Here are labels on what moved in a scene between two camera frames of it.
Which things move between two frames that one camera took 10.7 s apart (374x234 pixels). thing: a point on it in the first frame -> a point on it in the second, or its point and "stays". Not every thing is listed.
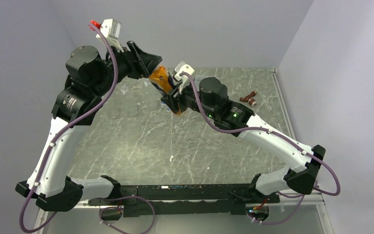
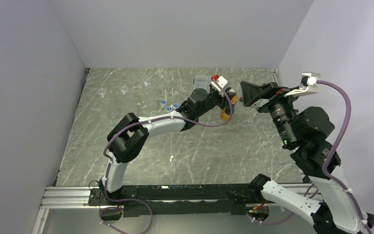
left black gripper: x=147 y=61 -> x=224 y=101
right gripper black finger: x=171 y=101 -> x=252 y=93
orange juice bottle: x=162 y=82 -> x=233 y=97
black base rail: x=183 y=201 stays
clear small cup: x=146 y=82 stays
